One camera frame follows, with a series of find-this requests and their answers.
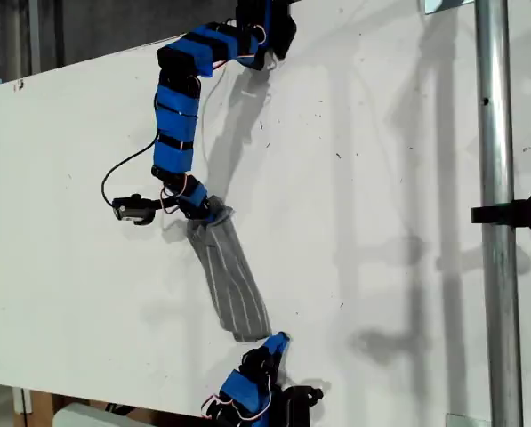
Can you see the grey striped towel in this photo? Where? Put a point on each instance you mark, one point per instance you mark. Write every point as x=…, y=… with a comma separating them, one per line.
x=234, y=284

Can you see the white box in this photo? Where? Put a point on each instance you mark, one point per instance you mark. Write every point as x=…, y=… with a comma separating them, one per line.
x=96, y=418

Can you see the wooden table leg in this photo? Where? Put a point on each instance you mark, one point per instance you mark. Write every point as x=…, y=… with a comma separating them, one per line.
x=40, y=409

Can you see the black clamp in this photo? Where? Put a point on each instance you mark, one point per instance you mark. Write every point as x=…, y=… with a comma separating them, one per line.
x=514, y=213

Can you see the camera black stalk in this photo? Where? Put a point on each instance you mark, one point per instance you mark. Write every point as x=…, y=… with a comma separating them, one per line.
x=311, y=395
x=163, y=205

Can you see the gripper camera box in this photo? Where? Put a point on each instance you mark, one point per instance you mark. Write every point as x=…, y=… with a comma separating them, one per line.
x=131, y=211
x=297, y=411

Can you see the steel post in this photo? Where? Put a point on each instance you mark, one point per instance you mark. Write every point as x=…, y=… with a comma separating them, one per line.
x=498, y=178

